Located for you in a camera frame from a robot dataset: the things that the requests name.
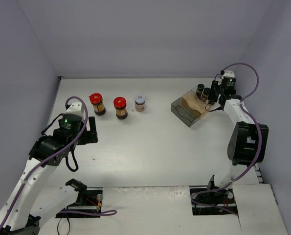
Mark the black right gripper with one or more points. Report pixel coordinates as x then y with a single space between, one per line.
213 91

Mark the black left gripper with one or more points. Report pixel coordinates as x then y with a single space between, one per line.
90 134

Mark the black cap spice bottle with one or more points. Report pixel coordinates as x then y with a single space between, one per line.
199 90
205 94

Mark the red lid chili sauce jar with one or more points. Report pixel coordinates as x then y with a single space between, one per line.
97 103

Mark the white lid sauce jar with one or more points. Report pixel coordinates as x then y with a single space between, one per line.
140 101

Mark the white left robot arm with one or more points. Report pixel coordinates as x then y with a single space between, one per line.
17 216

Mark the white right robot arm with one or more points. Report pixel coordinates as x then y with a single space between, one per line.
229 176

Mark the clear transparent bin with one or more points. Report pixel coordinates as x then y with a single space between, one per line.
211 106

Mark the amber transparent bin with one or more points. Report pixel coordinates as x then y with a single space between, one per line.
193 106

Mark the grey transparent bin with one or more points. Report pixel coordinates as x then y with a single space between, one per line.
187 115

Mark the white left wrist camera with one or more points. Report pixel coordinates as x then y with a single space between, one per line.
75 108

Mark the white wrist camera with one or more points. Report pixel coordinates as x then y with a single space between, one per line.
227 73
75 108

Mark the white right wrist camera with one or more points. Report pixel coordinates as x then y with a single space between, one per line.
227 73

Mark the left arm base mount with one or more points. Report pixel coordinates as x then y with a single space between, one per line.
89 203

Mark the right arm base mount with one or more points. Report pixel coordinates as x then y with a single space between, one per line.
215 203

